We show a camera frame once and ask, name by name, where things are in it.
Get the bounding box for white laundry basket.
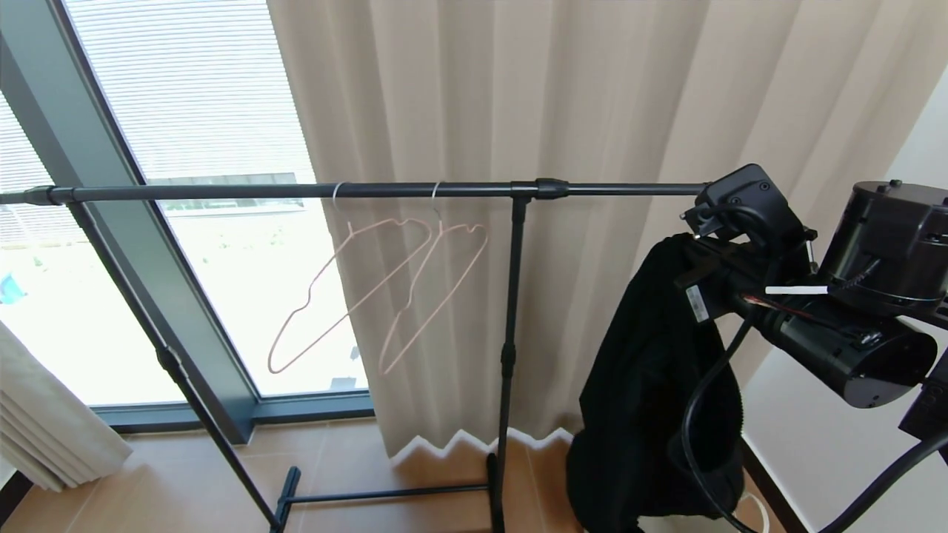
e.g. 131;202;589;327
733;491;772;533

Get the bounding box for pink clothes hanger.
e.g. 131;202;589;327
267;184;434;375
378;184;490;376

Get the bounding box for beige curtain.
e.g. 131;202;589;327
267;0;948;456
0;322;134;493

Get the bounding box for black shorts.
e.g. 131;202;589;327
567;233;745;533

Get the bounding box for window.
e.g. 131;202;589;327
0;0;375;445

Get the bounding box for black clothes rack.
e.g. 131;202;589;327
0;178;712;533

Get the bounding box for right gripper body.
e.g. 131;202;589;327
674;237;938;409

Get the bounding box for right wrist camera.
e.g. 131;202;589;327
680;164;818;260

